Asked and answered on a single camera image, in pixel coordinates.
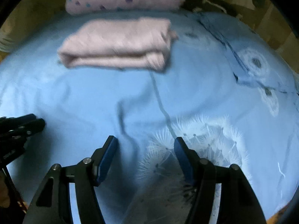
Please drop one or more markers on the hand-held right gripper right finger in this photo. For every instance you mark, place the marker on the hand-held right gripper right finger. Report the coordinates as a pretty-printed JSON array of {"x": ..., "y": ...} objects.
[{"x": 184, "y": 161}]

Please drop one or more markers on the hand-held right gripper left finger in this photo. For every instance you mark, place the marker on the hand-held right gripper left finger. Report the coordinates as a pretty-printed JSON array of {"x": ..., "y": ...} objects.
[{"x": 108, "y": 158}]

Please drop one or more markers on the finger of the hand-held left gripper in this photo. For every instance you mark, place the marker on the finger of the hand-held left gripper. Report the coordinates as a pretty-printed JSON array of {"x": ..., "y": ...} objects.
[
  {"x": 21, "y": 119},
  {"x": 30, "y": 126}
]

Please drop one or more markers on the pink knit cardigan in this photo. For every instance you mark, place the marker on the pink knit cardigan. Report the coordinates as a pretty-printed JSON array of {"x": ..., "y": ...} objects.
[{"x": 116, "y": 44}]

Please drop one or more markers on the blue dandelion print bed sheet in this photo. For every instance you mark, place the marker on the blue dandelion print bed sheet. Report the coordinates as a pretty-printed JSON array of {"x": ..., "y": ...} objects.
[{"x": 81, "y": 102}]

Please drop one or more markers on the dark cloth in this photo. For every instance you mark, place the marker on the dark cloth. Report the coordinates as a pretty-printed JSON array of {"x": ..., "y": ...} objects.
[{"x": 205, "y": 5}]

